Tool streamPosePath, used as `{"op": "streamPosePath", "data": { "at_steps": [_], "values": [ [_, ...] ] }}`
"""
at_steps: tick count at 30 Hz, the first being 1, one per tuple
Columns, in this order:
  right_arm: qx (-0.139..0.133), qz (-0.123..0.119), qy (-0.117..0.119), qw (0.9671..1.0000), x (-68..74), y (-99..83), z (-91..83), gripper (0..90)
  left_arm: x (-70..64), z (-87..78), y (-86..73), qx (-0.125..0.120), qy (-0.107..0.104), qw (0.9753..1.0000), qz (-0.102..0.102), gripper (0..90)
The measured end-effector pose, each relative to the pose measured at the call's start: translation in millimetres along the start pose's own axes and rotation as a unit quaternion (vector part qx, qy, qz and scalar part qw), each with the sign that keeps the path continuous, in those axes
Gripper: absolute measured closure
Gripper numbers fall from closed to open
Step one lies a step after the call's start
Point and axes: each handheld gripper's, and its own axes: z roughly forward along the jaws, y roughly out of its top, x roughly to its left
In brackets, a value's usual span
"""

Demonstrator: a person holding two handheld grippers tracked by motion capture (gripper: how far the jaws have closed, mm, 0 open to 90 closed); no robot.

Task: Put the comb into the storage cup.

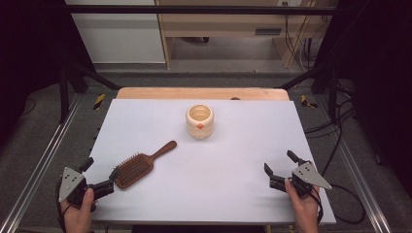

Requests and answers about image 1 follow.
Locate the aluminium floor rail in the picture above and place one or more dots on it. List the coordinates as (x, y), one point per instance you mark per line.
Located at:
(362, 181)
(42, 161)

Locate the person's left hand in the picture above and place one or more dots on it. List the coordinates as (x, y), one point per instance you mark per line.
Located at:
(77, 215)

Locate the yellow black floor tape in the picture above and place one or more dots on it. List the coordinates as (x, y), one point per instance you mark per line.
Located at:
(306, 102)
(99, 101)

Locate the black curtain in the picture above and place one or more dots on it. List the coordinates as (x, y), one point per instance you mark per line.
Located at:
(382, 81)
(29, 48)

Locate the light wooden desk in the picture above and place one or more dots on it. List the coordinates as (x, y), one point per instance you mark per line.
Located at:
(223, 22)

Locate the light wooden table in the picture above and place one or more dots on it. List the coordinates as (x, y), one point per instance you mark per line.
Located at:
(181, 93)

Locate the person's right hand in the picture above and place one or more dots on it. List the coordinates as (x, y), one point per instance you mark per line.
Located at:
(303, 212)

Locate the black metal stand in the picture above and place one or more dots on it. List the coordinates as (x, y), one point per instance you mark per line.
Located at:
(63, 93)
(333, 93)

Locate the brown wooden hairbrush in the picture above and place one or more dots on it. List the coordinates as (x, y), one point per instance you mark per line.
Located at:
(136, 168)

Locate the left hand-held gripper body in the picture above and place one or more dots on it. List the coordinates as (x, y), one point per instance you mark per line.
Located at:
(72, 184)

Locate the black horizontal frame bar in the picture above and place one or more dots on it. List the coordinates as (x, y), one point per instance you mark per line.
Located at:
(194, 9)

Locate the white table board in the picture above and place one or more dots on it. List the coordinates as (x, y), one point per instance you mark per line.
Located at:
(220, 181)

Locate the white cabinet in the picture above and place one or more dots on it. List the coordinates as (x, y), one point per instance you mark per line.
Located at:
(120, 39)

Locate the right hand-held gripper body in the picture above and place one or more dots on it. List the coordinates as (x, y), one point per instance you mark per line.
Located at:
(306, 177)

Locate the cream ceramic cup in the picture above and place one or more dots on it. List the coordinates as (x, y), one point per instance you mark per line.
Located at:
(199, 124)

